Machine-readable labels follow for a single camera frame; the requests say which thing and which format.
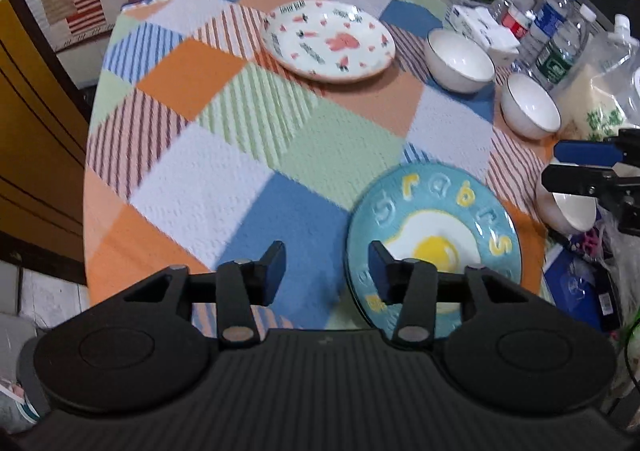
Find blue plate with egg print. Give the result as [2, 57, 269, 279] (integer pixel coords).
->
[346, 163, 522, 342]

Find clear spout pouch green print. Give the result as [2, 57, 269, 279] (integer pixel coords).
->
[570, 15, 640, 142]

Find white bowl with dark rim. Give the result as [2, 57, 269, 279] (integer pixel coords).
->
[501, 74, 562, 140]
[536, 176, 598, 236]
[424, 29, 496, 94]

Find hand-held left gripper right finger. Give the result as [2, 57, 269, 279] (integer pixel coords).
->
[367, 240, 531, 351]

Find white plate with red prints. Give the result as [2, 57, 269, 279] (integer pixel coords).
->
[263, 0, 397, 83]

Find water bottle with green label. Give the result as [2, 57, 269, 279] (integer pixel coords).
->
[534, 6, 598, 88]

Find patchwork tablecloth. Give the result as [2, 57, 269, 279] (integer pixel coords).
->
[82, 0, 557, 332]

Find dark blue flat package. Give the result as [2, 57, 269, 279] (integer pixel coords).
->
[542, 246, 624, 332]

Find water bottle with red label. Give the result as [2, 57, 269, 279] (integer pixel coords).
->
[501, 0, 551, 40]

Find water bottle with blue label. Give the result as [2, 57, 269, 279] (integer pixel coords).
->
[530, 0, 579, 52]

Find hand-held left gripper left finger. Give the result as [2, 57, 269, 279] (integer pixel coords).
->
[122, 241, 287, 348]

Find white plastic bag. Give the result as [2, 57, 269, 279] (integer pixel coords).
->
[0, 313, 52, 435]

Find yellow wooden chair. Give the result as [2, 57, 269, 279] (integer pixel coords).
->
[0, 0, 92, 283]

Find pink scissors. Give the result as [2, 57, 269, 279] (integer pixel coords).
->
[574, 226, 607, 253]

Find white tissue pack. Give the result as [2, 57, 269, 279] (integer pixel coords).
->
[446, 4, 521, 64]

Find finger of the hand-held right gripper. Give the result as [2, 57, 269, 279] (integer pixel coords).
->
[553, 138, 623, 165]
[541, 164, 618, 198]

